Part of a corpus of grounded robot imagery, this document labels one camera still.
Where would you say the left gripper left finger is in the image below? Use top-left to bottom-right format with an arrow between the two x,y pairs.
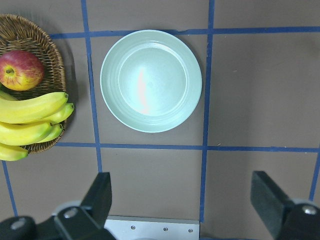
54,172 -> 112,240

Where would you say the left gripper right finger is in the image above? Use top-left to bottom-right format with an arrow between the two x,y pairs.
250,170 -> 320,240

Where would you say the light green plate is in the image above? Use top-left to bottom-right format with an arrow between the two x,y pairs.
100,29 -> 202,133

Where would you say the yellow banana bunch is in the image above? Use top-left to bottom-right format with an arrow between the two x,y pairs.
0,91 -> 74,161

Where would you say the red yellow apple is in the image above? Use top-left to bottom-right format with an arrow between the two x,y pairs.
0,50 -> 45,91

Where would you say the brown wicker basket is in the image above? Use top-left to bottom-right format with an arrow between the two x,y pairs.
0,14 -> 70,154

